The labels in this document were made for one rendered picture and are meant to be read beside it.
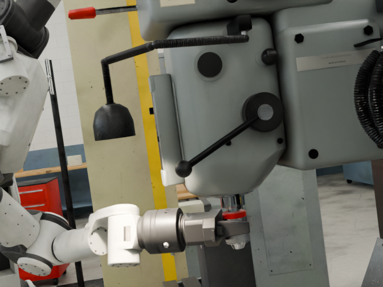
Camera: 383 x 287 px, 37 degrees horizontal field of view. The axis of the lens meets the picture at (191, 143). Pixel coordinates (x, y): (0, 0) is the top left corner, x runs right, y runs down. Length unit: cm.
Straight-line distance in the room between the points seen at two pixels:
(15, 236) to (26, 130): 23
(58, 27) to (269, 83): 930
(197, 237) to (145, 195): 174
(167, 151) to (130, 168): 175
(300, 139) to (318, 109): 6
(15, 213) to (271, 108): 60
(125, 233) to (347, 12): 59
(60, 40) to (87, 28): 738
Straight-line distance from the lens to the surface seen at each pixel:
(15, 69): 120
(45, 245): 133
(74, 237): 127
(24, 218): 130
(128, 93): 281
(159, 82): 107
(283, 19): 104
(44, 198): 560
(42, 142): 1014
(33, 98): 132
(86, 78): 281
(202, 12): 100
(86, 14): 119
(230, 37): 93
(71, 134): 1010
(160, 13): 99
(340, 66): 105
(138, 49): 90
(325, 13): 107
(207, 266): 146
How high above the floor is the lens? 147
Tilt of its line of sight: 3 degrees down
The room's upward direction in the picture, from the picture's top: 8 degrees counter-clockwise
